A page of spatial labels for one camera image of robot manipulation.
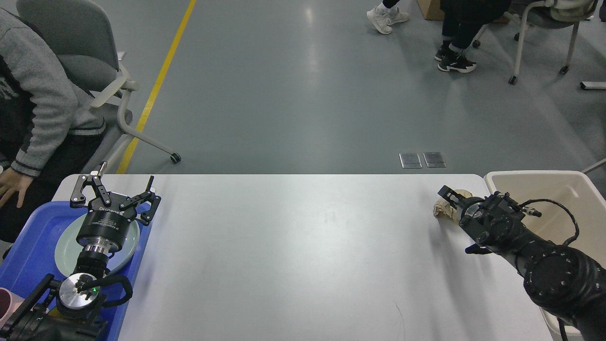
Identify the cardboard box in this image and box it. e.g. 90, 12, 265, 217
417, 0, 444, 21

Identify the right floor outlet plate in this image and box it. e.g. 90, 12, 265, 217
423, 152, 447, 168

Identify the green plate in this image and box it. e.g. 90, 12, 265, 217
54, 214, 140, 277

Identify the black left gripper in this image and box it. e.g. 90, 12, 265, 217
70, 162, 162, 259

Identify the person at left edge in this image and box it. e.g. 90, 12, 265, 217
0, 9, 106, 243

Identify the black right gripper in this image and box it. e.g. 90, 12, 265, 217
438, 185, 485, 227

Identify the floor outlet plate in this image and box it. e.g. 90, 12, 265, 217
423, 152, 447, 168
400, 153, 423, 169

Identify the beige plastic bin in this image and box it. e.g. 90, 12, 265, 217
484, 170, 606, 341

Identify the person in black pants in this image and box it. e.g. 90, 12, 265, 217
366, 0, 410, 35

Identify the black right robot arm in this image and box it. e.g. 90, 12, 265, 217
438, 186, 606, 341

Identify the person in black sneakers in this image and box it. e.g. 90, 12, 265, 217
435, 0, 511, 73

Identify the pink mug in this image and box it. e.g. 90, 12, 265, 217
0, 287, 24, 328

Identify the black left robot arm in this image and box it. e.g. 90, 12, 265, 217
1, 169, 161, 341

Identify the grey office chair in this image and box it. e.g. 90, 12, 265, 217
17, 0, 181, 173

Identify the seated person's hand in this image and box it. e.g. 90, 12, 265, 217
0, 168, 33, 208

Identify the left floor outlet plate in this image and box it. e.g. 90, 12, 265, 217
400, 153, 423, 169

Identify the white office chair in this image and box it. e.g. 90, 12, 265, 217
472, 0, 599, 86

